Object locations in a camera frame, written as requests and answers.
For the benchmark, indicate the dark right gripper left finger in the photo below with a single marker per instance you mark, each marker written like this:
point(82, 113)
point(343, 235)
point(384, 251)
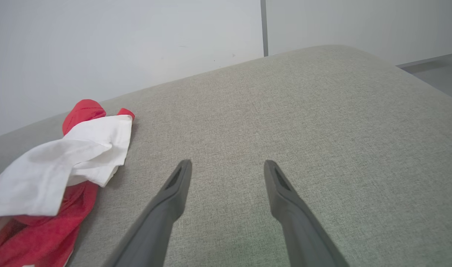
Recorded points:
point(155, 226)

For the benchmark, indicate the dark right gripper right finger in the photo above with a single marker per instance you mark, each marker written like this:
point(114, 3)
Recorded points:
point(304, 233)

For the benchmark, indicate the white door panel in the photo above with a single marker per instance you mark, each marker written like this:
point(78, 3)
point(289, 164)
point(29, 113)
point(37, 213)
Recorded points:
point(359, 22)

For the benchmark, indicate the red basketball jersey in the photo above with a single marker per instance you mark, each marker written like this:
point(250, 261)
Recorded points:
point(36, 174)

